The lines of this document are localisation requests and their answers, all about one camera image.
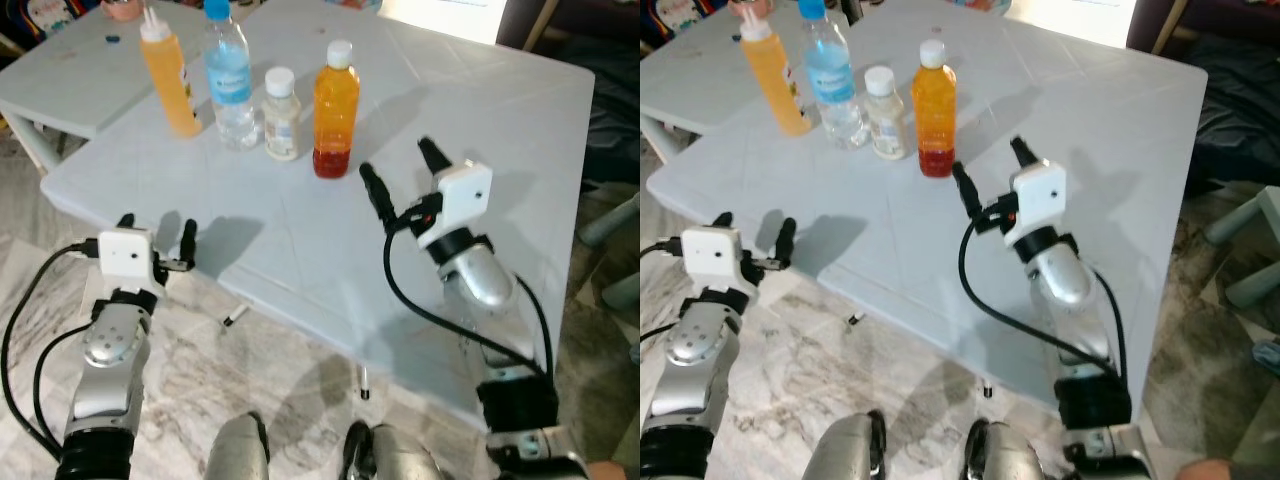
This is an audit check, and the large white table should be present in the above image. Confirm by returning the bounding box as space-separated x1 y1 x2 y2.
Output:
40 0 598 431
645 0 1209 426

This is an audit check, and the orange juice bottle white cap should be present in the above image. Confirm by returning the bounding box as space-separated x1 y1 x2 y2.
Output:
911 39 958 179
312 40 361 180

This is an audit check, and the small white-capped pale bottle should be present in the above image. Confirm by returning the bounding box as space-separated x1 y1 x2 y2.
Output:
864 66 907 161
263 67 303 162

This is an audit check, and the pale green stool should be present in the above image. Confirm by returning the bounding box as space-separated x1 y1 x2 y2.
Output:
578 195 641 311
1205 185 1280 311

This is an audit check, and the small white table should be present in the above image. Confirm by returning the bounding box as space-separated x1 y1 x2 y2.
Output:
640 0 851 166
0 0 271 176

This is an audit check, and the dark sofa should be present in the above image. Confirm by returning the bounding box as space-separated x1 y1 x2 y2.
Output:
500 0 641 186
1130 0 1280 191

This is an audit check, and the yellow squeeze bottle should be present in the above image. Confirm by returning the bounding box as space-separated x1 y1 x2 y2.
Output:
138 5 204 139
738 3 813 138

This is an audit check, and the clear blue-capped water bottle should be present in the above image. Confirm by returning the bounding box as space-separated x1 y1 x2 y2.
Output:
203 0 259 151
797 0 869 151

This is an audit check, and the silver left robot leg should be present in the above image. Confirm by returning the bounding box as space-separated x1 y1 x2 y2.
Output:
205 412 271 480
800 412 887 480

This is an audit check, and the silver robot leg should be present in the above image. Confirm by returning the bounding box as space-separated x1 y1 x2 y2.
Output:
205 412 271 480
340 420 446 480
800 412 887 480
965 418 1051 480

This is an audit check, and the silver right robot leg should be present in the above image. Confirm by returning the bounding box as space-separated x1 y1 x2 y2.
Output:
340 420 446 480
965 418 1051 480

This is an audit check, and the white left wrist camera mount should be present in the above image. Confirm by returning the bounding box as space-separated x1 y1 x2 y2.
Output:
680 226 751 291
97 228 167 293

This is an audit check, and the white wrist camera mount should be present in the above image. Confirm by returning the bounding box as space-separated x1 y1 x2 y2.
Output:
97 228 167 293
680 226 751 291
418 160 493 249
1003 160 1069 246

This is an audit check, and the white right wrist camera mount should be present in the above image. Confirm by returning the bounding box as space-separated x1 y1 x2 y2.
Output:
1003 160 1069 246
418 160 493 249

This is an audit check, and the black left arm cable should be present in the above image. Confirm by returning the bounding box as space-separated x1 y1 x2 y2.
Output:
640 238 686 346
0 240 101 461

